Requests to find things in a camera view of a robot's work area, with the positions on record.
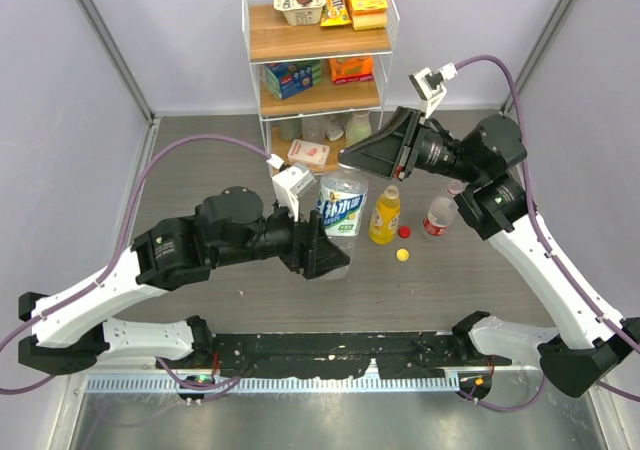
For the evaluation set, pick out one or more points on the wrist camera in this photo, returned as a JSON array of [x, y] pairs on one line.
[[430, 86], [289, 183]]

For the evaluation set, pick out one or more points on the small white bottle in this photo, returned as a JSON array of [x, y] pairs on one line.
[[334, 128]]

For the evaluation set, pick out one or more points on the pale green drink bottle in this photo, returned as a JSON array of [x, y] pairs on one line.
[[358, 127]]

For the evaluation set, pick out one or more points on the white cable duct strip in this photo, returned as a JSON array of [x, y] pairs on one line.
[[369, 383]]

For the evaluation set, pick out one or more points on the yellow juice bottle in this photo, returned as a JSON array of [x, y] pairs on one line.
[[385, 216]]

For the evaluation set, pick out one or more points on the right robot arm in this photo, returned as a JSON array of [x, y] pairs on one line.
[[589, 338]]

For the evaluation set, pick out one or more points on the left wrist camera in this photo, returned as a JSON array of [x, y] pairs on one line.
[[289, 183]]

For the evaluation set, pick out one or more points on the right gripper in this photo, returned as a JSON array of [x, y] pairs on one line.
[[393, 150]]

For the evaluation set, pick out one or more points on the small blue-label water bottle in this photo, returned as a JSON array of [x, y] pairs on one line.
[[341, 201]]

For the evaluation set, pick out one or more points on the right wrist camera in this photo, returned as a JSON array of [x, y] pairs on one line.
[[430, 86]]

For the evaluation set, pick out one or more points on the clear red-label water bottle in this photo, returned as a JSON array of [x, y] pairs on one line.
[[442, 210]]

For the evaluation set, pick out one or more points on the chocolate pudding cup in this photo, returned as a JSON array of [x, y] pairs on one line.
[[300, 12]]

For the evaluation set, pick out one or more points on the yellow candy bag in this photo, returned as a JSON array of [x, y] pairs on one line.
[[335, 13]]

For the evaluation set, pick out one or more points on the clear plastic cup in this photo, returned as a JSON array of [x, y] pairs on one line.
[[314, 129]]

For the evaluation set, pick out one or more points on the red bottle cap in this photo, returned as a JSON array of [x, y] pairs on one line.
[[404, 231]]

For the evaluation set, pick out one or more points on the red white card box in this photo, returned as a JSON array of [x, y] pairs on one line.
[[308, 153]]

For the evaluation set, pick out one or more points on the blue green box pack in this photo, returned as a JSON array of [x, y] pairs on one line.
[[287, 79]]

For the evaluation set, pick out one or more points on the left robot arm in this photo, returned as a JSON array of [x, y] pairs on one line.
[[78, 328]]

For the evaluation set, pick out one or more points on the orange snack box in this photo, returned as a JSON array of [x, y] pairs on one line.
[[351, 69]]

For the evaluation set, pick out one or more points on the yellow sponge pack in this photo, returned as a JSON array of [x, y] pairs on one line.
[[368, 14]]

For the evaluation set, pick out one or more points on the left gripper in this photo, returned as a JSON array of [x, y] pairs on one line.
[[328, 256]]

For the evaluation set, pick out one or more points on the yellow bottle cap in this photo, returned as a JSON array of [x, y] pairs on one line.
[[402, 255]]

